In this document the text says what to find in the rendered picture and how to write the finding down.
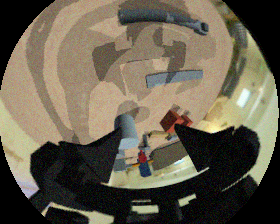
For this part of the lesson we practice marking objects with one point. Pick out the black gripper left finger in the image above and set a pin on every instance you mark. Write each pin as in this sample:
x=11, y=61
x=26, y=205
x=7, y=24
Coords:
x=99, y=156

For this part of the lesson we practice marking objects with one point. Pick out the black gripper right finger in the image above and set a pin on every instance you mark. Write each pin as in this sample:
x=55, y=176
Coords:
x=201, y=145

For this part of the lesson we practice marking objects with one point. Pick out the orange-red block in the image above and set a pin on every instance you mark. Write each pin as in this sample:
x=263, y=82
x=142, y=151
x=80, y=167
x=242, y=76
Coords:
x=168, y=122
x=187, y=122

